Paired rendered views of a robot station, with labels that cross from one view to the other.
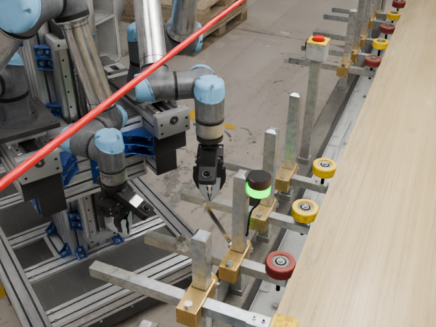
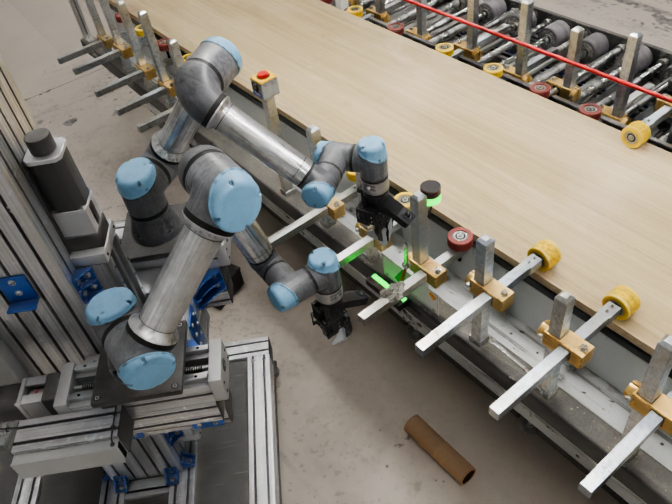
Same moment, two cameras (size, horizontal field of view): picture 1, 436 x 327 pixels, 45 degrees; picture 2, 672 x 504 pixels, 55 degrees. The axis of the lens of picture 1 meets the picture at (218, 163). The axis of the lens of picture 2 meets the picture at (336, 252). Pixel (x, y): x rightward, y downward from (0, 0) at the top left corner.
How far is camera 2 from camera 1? 138 cm
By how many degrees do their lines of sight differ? 43
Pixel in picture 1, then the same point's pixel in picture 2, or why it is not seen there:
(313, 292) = (500, 230)
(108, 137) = (329, 256)
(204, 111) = (383, 169)
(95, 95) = (263, 242)
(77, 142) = (302, 288)
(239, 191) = (423, 210)
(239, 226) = (424, 239)
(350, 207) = (420, 176)
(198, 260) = (489, 259)
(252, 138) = not seen: hidden behind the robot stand
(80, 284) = (228, 475)
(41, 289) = not seen: outside the picture
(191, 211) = not seen: hidden behind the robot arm
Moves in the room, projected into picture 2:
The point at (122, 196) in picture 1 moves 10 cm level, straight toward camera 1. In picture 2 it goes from (346, 301) to (382, 305)
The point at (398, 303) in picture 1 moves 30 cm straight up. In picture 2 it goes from (530, 193) to (540, 114)
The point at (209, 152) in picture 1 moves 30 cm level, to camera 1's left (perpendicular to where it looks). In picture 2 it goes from (389, 201) to (337, 275)
